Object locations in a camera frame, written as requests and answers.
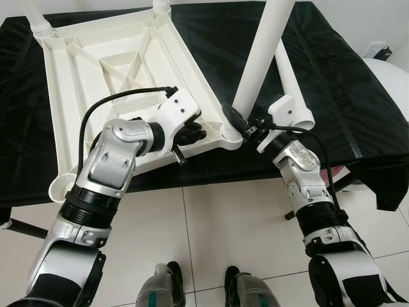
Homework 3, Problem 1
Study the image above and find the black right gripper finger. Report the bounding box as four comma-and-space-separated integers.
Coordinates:
221, 105, 248, 139

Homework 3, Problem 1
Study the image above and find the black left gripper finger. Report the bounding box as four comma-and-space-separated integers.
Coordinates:
179, 122, 208, 146

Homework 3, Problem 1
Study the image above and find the white plastic table top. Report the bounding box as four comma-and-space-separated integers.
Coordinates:
32, 6, 245, 204

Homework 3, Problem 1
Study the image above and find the black tablecloth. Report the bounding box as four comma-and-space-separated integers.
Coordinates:
0, 2, 409, 212

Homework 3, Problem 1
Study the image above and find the white round appliance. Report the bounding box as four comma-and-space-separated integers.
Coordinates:
364, 58, 409, 151

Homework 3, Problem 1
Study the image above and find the grey robot right leg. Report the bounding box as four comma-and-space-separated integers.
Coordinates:
224, 267, 282, 307

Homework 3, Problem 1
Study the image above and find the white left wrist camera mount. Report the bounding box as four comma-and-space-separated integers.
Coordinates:
157, 88, 202, 154

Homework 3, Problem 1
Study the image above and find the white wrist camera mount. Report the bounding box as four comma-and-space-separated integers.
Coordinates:
157, 88, 202, 154
257, 95, 296, 153

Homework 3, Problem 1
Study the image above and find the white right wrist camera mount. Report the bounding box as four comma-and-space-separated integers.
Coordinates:
257, 95, 296, 153

